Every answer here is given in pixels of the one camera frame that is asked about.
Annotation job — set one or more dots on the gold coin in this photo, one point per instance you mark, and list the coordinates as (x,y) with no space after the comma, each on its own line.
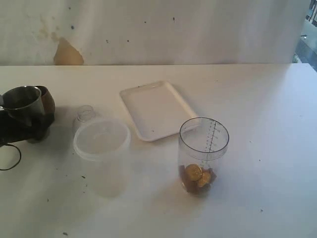
(205,179)
(193,172)

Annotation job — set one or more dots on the white rectangular tray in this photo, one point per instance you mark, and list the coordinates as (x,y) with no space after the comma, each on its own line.
(157,110)

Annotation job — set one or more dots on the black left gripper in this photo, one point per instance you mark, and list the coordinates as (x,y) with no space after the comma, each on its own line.
(13,131)

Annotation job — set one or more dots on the clear plastic shaker lid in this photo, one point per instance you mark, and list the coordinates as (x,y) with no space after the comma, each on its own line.
(84,114)

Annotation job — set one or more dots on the stainless steel cup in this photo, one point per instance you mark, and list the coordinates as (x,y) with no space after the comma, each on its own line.
(19,103)

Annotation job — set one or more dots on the frosted plastic deli container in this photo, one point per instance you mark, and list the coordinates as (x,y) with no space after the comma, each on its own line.
(102,145)

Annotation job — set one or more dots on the clear graduated shaker cup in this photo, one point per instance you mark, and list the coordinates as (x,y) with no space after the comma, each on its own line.
(202,141)

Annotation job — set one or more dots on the brown wooden cup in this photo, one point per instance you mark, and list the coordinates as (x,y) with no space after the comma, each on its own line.
(44,104)

